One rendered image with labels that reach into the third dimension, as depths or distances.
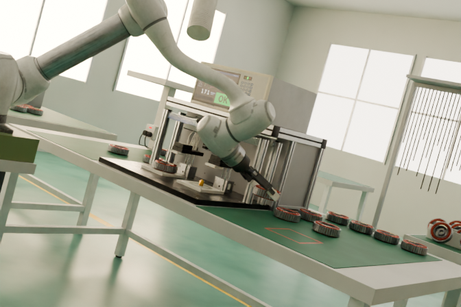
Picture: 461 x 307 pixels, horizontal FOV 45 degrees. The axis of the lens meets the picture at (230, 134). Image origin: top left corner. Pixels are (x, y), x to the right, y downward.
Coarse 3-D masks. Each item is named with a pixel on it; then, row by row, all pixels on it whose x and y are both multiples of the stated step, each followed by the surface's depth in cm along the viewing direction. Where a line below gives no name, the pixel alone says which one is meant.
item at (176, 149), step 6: (174, 144) 262; (180, 144) 259; (186, 144) 263; (174, 150) 260; (180, 150) 258; (186, 150) 260; (192, 150) 263; (186, 156) 269; (186, 162) 269; (192, 162) 266
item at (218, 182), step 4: (216, 180) 252; (220, 180) 251; (228, 180) 250; (216, 184) 252; (220, 184) 250; (232, 184) 251; (220, 188) 250; (224, 188) 248; (232, 188) 252; (224, 192) 248; (228, 192) 250
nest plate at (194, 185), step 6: (180, 180) 240; (186, 180) 245; (192, 186) 234; (198, 186) 237; (204, 186) 241; (210, 186) 246; (204, 192) 233; (210, 192) 235; (216, 192) 238; (222, 192) 241
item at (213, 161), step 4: (212, 156) 246; (216, 156) 244; (212, 160) 245; (216, 160) 244; (220, 160) 242; (208, 164) 243; (212, 164) 242; (216, 164) 243; (220, 164) 242; (224, 164) 244; (216, 168) 242; (220, 168) 244; (224, 168) 253; (228, 168) 252; (224, 176) 252; (228, 176) 250
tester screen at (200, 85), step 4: (220, 72) 261; (228, 76) 258; (232, 76) 256; (236, 76) 255; (236, 80) 254; (200, 84) 268; (204, 84) 267; (208, 84) 265; (196, 88) 270; (200, 88) 268; (204, 88) 266; (208, 88) 265; (212, 88) 263; (216, 88) 261; (196, 92) 269; (212, 92) 263; (216, 92) 261; (220, 92) 259; (208, 96) 264; (212, 96) 262; (204, 100) 265; (208, 100) 264; (220, 104) 258
